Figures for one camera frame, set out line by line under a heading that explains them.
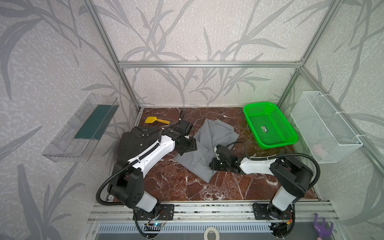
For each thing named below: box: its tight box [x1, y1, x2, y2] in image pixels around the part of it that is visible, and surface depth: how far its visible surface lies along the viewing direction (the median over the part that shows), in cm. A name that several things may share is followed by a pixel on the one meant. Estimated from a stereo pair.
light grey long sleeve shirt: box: [174, 118, 240, 184], surface depth 95 cm
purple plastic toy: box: [313, 213, 334, 238], surface depth 70 cm
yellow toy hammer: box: [145, 116, 171, 125], surface depth 113 cm
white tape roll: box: [204, 226, 220, 240], surface depth 69 cm
